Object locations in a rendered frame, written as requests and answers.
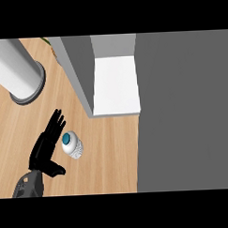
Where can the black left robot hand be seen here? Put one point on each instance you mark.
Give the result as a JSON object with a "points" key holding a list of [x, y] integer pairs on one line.
{"points": [[45, 147]]}

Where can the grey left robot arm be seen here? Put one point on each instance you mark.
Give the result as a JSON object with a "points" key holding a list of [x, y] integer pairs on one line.
{"points": [[29, 186]]}

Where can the grey open cabinet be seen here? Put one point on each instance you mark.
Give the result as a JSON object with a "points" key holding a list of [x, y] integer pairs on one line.
{"points": [[111, 81]]}

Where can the dark grey cabinet door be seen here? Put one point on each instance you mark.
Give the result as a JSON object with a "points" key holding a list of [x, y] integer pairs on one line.
{"points": [[184, 112]]}

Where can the white bottle with teal cap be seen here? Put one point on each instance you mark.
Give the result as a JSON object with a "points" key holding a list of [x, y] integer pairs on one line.
{"points": [[72, 144]]}

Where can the white cylindrical appliance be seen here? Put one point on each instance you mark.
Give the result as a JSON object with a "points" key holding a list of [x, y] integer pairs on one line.
{"points": [[15, 68]]}

